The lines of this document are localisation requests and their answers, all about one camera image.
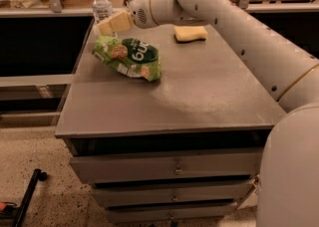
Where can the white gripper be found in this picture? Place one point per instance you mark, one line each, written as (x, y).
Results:
(140, 11)

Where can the clear plastic water bottle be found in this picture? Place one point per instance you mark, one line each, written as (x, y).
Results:
(102, 9)

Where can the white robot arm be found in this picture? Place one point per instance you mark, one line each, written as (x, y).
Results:
(288, 194)

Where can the green snack bag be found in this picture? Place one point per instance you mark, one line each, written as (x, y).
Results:
(130, 57)

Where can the yellow sponge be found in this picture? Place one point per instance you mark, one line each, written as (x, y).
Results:
(190, 33)

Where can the grey drawer cabinet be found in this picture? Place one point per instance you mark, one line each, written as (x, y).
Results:
(205, 99)

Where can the top grey drawer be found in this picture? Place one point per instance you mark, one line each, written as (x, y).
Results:
(167, 165)

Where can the grey drawer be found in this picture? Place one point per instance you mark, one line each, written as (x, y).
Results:
(171, 193)
(170, 212)
(167, 165)

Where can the black pole on floor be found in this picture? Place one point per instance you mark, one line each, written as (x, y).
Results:
(38, 175)

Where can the bottom grey drawer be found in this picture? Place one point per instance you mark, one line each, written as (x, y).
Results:
(170, 212)

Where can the middle grey drawer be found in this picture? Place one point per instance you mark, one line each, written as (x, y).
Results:
(171, 193)

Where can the cardboard box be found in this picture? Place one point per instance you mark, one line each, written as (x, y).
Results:
(251, 198)

